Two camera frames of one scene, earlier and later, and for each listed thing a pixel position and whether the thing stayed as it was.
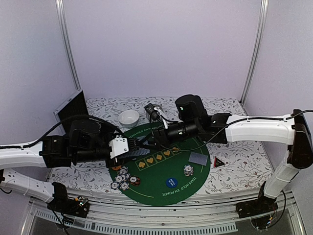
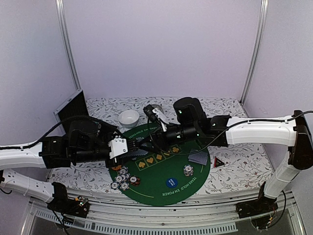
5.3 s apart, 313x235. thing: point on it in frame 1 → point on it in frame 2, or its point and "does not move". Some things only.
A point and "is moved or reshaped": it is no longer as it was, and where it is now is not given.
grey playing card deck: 140,151 is moved or reshaped
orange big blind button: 117,168 does not move
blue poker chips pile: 122,180 does not move
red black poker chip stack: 135,180 does not move
